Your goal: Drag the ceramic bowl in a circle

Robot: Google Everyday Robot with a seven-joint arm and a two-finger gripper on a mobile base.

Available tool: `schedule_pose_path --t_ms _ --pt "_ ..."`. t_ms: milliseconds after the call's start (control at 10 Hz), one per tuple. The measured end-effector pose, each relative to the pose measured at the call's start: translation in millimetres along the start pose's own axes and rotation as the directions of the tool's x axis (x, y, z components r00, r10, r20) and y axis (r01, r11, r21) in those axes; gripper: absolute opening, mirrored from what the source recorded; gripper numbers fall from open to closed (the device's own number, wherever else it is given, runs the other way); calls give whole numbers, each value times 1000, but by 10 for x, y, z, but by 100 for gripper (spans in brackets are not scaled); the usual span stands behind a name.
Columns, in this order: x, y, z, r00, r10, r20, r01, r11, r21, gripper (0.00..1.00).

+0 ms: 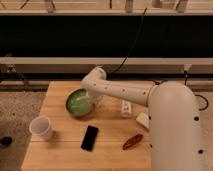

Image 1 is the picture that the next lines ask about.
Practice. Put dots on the small white bottle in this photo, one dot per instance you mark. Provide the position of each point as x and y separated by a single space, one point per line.
126 109

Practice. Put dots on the black object on floor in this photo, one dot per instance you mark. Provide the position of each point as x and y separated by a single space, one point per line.
5 141

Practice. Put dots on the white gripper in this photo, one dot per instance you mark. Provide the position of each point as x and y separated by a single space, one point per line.
94 97

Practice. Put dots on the black smartphone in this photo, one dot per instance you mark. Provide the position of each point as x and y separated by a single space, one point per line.
89 138

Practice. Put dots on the white paper cup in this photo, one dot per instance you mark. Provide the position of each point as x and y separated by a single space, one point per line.
41 127

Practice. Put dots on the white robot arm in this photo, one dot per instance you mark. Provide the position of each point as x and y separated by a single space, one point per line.
174 119

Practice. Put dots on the white sponge block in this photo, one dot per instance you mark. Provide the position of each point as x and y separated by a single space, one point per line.
143 119

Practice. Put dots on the green ceramic bowl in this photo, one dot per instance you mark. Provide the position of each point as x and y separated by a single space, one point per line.
78 103

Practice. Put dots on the brown oblong object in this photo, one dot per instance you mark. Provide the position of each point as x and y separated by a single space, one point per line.
132 141

